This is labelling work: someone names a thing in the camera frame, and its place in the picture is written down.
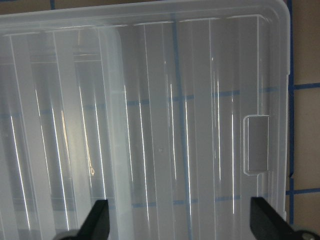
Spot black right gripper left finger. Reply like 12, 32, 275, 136
56, 199, 110, 240

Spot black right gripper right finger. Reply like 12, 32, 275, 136
250, 197, 320, 240

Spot clear plastic box lid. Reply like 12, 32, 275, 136
0, 0, 290, 240

